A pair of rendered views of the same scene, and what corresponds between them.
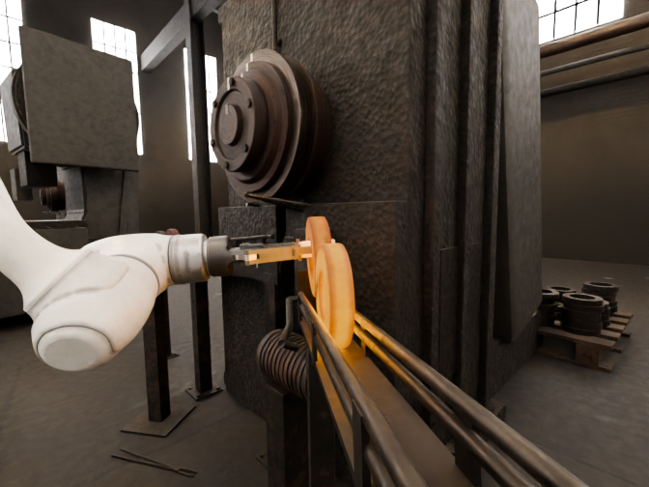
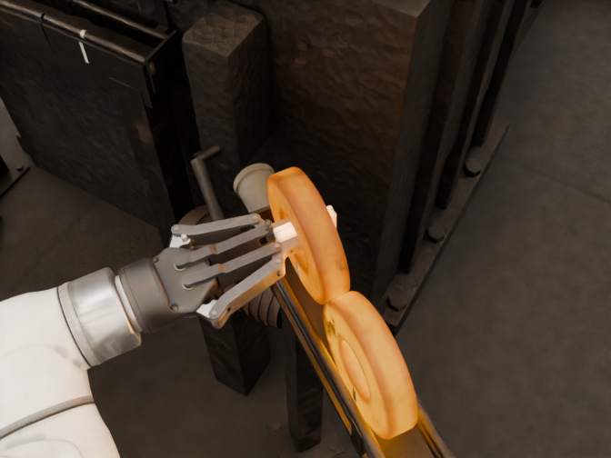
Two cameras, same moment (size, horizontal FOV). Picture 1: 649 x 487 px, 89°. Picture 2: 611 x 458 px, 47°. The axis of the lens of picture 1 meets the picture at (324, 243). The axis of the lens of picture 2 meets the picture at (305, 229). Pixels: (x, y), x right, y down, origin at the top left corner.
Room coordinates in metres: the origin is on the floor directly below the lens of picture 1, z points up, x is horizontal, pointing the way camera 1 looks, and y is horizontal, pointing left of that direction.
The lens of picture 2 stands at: (0.23, 0.13, 1.42)
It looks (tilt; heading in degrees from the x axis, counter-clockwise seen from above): 56 degrees down; 344
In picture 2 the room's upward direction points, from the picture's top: straight up
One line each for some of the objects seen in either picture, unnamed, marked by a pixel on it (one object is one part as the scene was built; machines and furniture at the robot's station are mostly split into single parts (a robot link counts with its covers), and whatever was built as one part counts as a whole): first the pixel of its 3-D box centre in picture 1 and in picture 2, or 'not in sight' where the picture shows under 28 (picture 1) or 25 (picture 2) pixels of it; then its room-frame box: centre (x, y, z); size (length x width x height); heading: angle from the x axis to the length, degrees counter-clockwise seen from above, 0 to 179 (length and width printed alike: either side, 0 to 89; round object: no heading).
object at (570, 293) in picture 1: (513, 296); not in sight; (2.35, -1.36, 0.22); 1.20 x 0.81 x 0.44; 42
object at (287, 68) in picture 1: (262, 130); not in sight; (1.13, 0.20, 1.11); 0.47 x 0.06 x 0.47; 44
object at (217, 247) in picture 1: (234, 255); (171, 285); (0.62, 0.17, 0.77); 0.09 x 0.08 x 0.07; 99
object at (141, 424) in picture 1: (150, 334); not in sight; (1.31, 0.71, 0.36); 0.26 x 0.20 x 0.72; 79
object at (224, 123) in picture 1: (236, 126); not in sight; (1.06, 0.27, 1.11); 0.28 x 0.06 x 0.28; 44
